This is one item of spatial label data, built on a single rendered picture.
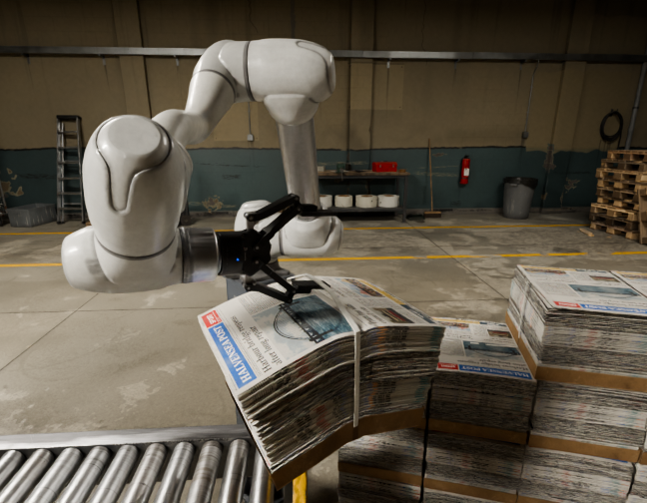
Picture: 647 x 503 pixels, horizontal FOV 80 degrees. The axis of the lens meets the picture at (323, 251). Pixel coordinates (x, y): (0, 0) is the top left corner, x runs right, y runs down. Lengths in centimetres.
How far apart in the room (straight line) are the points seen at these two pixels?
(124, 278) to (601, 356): 117
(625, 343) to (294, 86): 108
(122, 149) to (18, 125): 864
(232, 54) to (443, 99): 730
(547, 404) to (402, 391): 64
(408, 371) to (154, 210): 54
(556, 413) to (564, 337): 25
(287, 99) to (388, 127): 690
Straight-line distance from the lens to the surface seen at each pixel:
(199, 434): 109
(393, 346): 73
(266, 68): 96
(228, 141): 774
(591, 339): 129
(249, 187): 774
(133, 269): 59
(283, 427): 69
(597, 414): 142
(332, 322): 69
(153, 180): 46
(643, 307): 133
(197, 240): 63
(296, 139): 106
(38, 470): 117
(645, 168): 742
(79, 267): 62
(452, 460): 146
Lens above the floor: 150
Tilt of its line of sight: 16 degrees down
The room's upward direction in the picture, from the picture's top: straight up
